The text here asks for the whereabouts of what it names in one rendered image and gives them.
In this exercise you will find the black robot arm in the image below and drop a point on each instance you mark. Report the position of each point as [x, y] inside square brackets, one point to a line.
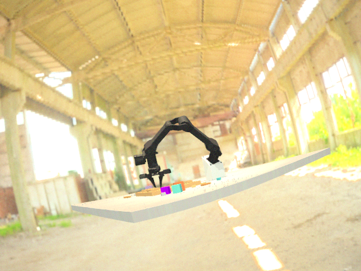
[150, 147]

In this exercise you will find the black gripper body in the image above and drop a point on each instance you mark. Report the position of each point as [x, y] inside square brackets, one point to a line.
[162, 173]

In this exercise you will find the pale yellow square board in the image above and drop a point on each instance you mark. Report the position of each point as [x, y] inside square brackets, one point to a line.
[157, 191]

